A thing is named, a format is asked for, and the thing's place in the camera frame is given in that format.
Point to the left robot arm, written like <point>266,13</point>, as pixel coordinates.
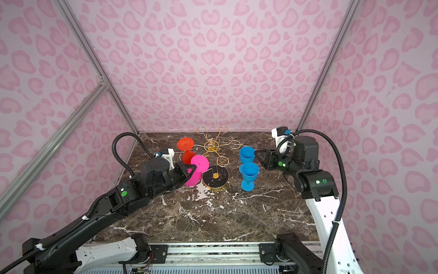
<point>64,252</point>

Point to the magenta wine glass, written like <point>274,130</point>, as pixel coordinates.
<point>202,164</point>

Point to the red wine glass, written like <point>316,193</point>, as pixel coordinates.
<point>186,145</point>

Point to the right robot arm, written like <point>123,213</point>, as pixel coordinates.
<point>298,156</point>

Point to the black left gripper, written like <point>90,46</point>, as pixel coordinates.
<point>185,172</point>

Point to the aluminium corner post left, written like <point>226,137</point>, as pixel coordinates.
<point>74,25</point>

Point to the aluminium corner post right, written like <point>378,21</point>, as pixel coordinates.
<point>346,24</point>

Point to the aluminium diagonal brace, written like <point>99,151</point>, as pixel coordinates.
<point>23,181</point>

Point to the aluminium corner post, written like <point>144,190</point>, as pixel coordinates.
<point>74,25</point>
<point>346,24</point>

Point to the gold wire glass rack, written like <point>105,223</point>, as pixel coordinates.
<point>216,177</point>

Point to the blue wine glass front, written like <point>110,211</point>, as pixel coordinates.
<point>249,172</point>

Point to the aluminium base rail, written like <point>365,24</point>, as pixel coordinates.
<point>196,258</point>

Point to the blue wine glass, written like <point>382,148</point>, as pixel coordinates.
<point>247,154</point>
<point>249,172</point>

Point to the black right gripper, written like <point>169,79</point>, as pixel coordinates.
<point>267,160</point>

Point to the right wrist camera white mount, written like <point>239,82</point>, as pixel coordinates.
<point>280,133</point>

